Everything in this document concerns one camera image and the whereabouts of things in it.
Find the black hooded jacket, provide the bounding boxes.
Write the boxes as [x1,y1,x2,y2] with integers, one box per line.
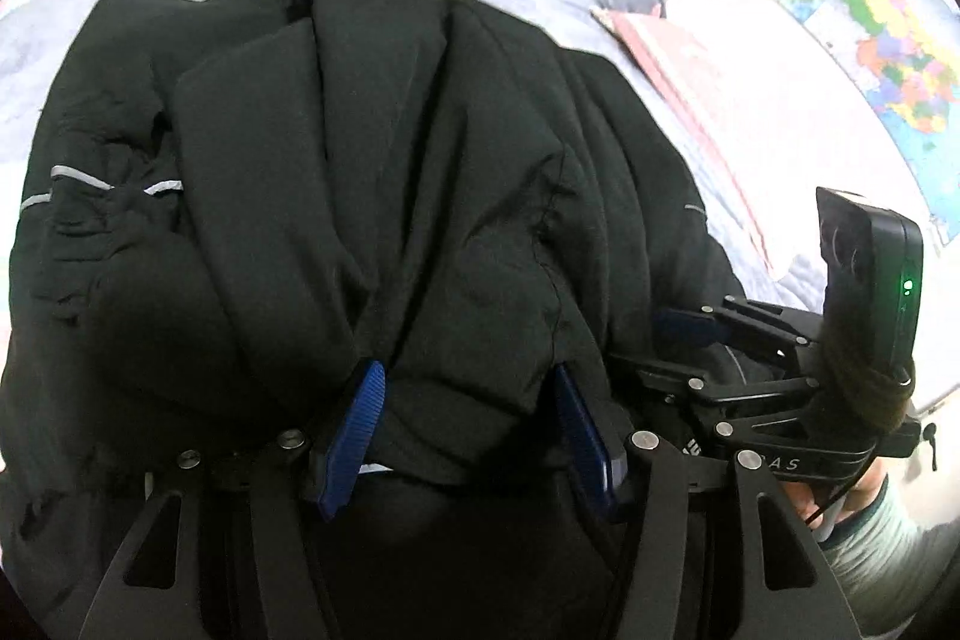
[0,0,751,640]

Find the pink pillow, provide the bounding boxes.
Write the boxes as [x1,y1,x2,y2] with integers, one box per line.
[591,7,833,274]

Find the person's right hand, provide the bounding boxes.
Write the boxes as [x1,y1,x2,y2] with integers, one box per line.
[791,471,890,540]

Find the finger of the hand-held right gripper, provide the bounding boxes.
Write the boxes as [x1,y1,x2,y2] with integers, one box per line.
[652,295,822,352]
[609,351,822,412]

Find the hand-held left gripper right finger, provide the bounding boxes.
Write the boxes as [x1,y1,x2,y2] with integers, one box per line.
[553,363,865,640]

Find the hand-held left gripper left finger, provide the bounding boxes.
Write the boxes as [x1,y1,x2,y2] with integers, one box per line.
[79,360,388,640]

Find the colourful wall map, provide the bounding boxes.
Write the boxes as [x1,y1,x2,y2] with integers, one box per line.
[766,0,960,247]

